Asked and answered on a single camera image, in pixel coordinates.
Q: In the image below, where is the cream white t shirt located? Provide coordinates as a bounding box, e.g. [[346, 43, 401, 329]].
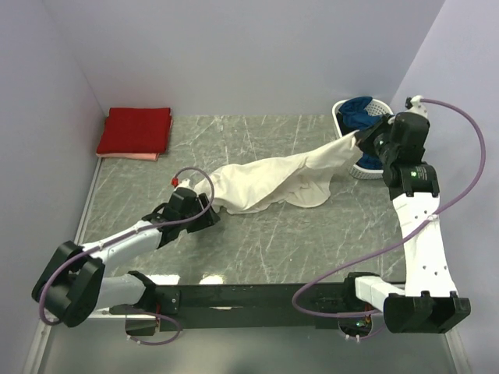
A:
[[210, 132, 361, 214]]

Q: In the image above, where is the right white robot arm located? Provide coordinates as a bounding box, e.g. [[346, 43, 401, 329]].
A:
[[342, 112, 471, 333]]

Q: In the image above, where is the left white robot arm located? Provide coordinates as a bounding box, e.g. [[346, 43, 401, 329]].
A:
[[31, 187, 220, 327]]

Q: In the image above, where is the crumpled blue t shirt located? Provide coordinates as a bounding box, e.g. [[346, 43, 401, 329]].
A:
[[338, 95, 387, 172]]

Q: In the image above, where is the white plastic laundry basket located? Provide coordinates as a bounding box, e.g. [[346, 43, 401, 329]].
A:
[[331, 99, 393, 180]]

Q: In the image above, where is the folded pink t shirt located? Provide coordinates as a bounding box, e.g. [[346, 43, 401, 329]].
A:
[[96, 116, 172, 161]]

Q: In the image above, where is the folded red t shirt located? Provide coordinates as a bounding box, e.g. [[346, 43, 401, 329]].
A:
[[96, 108, 172, 157]]

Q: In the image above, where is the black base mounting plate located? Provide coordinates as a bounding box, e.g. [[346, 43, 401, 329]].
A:
[[108, 278, 391, 336]]

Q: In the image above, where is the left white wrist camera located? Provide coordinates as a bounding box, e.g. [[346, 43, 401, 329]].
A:
[[171, 177, 194, 190]]

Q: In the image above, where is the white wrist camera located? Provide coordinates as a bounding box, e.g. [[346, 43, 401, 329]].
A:
[[405, 95, 428, 118], [171, 177, 194, 190]]

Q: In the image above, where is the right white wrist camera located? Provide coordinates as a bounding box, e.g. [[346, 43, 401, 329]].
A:
[[405, 95, 428, 118]]

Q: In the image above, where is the aluminium extrusion rail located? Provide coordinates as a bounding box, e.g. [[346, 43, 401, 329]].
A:
[[44, 308, 157, 327]]

